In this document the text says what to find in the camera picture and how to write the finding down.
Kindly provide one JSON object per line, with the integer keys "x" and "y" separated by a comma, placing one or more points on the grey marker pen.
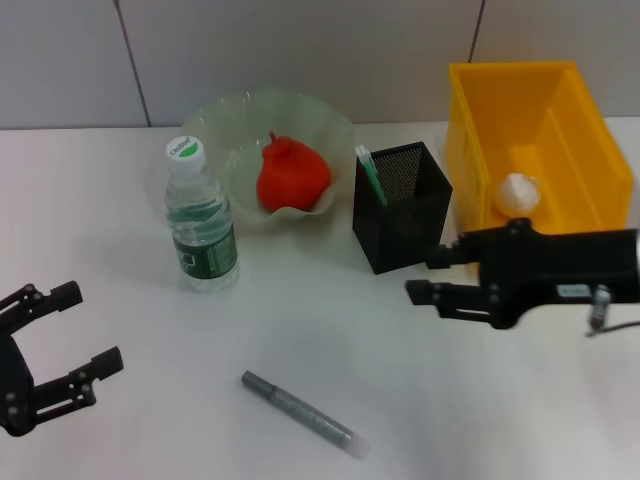
{"x": 305, "y": 415}

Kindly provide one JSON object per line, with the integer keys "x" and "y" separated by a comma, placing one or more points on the yellow plastic bin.
{"x": 530, "y": 125}

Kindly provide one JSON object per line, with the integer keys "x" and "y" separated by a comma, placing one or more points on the clear green-label water bottle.
{"x": 205, "y": 235}

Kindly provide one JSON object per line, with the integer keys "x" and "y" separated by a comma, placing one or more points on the pale green glass fruit bowl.
{"x": 240, "y": 125}

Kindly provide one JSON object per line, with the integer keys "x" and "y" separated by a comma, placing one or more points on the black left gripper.
{"x": 15, "y": 385}

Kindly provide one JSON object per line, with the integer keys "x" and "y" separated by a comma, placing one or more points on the black mesh pen holder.
{"x": 395, "y": 235}

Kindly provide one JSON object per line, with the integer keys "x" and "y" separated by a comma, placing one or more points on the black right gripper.
{"x": 565, "y": 265}

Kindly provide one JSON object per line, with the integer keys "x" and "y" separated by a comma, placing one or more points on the green utility knife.
{"x": 375, "y": 180}

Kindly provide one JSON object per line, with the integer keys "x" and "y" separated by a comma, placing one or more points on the red-orange orange fruit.
{"x": 292, "y": 175}

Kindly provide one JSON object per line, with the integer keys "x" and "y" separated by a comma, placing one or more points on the white paper ball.
{"x": 517, "y": 195}

